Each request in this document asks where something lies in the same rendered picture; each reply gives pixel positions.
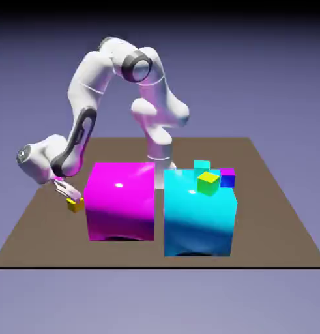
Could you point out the large cyan box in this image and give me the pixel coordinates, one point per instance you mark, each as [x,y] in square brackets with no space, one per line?
[196,221]

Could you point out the small lime green cube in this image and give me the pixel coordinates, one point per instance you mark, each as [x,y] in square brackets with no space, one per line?
[208,184]

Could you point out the large magenta box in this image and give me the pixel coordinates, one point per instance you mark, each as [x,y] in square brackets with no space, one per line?
[120,198]

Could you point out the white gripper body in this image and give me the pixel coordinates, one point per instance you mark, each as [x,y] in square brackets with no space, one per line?
[67,190]

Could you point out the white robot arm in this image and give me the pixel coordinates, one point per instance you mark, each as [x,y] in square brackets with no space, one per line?
[82,86]

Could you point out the small blue cube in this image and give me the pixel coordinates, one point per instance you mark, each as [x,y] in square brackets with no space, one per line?
[228,178]

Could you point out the small yellow cube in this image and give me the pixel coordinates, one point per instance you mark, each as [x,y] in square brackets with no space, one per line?
[75,206]

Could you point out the small cyan cube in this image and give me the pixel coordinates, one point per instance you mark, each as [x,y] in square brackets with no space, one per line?
[200,165]

